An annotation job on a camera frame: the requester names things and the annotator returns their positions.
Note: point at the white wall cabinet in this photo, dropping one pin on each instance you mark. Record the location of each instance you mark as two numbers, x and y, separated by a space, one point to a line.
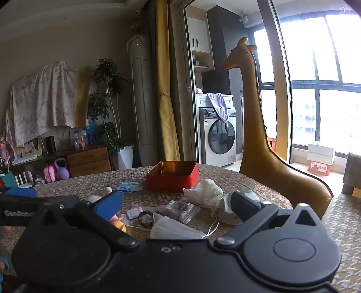
200 36

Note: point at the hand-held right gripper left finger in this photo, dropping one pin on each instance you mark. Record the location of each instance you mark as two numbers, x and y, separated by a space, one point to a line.
108 203

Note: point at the small yellow toy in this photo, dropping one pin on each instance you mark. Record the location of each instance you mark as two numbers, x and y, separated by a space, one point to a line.
118 224

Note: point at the white tissue pack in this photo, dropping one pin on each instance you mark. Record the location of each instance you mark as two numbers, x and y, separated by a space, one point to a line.
227 211

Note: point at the red carton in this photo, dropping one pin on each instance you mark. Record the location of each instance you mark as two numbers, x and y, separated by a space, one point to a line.
320 168

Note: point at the blue white packet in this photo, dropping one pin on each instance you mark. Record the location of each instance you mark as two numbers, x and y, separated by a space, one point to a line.
129 187

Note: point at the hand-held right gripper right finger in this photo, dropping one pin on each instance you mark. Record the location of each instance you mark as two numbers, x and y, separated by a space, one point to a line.
244 206

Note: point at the white washing machine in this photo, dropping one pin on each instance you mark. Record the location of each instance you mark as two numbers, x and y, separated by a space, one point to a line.
218 141

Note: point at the black speaker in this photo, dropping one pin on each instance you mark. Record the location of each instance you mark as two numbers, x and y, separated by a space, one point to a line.
50 144

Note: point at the green potted plant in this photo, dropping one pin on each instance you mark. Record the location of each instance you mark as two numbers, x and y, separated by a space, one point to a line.
105 98

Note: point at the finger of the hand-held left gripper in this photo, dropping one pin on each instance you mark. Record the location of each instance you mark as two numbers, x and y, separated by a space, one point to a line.
21 192

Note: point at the white plastic bag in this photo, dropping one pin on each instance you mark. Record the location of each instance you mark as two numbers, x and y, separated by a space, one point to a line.
204 193

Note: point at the white router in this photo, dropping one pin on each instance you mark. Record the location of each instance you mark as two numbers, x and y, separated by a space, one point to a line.
25 180

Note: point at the clear zip bag pale beads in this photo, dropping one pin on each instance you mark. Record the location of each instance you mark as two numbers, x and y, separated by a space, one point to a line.
183 211

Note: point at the blue packages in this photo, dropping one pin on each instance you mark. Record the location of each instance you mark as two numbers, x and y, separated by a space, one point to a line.
90 135

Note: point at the brown upholstered seat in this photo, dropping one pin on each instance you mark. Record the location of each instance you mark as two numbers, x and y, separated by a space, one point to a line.
352 171

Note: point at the clear toy box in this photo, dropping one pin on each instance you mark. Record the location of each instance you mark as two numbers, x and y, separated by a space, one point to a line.
77 138

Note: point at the red box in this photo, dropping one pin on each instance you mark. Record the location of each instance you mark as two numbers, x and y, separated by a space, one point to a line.
172 180

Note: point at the pink packet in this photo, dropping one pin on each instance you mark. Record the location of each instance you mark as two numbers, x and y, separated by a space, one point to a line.
134 213

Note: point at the wooden drawer cabinet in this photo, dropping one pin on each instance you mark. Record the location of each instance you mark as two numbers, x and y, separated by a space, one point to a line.
88 163

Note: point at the zip bag with dark beads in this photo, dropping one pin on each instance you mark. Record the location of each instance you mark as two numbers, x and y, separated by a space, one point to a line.
146 219

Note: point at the purple kettlebell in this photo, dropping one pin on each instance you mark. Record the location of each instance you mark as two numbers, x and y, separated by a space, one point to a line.
61 171

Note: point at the white face mask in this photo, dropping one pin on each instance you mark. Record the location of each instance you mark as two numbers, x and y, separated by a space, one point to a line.
174 229

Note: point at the purple towel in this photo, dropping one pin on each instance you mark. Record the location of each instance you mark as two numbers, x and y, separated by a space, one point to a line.
220 107

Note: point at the patterned draped cloth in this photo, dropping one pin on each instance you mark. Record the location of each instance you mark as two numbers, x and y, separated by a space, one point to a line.
42 104

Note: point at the golden giraffe statue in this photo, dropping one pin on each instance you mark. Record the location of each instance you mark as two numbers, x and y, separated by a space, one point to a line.
253 141

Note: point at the white crate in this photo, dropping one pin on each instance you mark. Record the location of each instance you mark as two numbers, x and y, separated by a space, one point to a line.
320 153

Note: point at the photo frame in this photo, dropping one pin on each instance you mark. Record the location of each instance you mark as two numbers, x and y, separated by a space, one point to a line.
32 147

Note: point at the white tower air conditioner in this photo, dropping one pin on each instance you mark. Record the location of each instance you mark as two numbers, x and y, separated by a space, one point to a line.
142 98

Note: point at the yellow draped cloth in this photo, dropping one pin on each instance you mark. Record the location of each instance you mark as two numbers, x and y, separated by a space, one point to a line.
83 95

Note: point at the white keyboard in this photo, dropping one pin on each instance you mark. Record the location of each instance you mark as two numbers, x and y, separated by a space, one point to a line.
24 160

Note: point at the yellow curtain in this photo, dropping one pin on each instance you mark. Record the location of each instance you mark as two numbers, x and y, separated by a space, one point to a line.
166 84

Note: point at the white security camera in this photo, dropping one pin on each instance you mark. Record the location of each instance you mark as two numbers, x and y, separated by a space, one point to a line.
243 17

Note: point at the white planter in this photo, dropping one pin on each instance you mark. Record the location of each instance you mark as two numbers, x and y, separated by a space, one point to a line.
126 157

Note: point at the pink figurine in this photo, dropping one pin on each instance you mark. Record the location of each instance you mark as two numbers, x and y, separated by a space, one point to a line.
4 155

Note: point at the small pink doll toy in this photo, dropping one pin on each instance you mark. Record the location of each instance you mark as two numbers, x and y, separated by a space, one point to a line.
107 191

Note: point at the houndstooth chair cushion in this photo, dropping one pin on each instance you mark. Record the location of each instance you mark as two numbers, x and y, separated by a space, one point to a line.
347 239

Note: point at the pink toy backpack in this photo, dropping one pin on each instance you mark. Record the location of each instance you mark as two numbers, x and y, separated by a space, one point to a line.
48 173

